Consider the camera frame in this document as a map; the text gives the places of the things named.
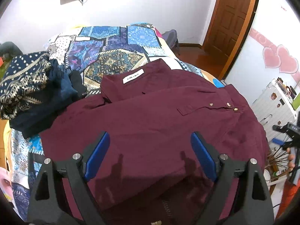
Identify grey backpack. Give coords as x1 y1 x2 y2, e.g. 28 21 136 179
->
162 29 180 54

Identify brown wooden door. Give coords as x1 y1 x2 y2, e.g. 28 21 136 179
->
202 0 262 80

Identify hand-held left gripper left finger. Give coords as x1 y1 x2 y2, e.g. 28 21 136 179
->
27 131 110 225

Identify person's right hand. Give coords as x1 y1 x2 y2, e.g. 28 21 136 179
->
286 146 296 169

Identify maroon button shirt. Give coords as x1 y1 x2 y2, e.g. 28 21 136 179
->
39 58 270 225

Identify dark blue folded clothes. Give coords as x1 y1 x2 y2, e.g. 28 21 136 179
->
9 60 88 139

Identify white ribbed suitcase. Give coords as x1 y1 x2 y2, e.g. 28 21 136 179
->
251 78 298 143

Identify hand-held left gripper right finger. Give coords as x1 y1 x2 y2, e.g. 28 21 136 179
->
190 131 275 225

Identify person's right forearm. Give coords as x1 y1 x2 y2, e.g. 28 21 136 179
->
281 180 300 216

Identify pink cloth item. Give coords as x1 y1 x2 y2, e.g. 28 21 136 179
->
0 167 12 202

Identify navy gold patterned cloth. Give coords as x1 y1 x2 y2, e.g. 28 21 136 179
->
0 52 54 120

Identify blue patchwork bedsheet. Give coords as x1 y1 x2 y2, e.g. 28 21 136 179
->
7 23 225 223

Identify pink heart wall sticker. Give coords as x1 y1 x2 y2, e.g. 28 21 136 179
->
249 28 300 74

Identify bundle of dried sticks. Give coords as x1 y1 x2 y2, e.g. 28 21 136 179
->
266 143 293 181

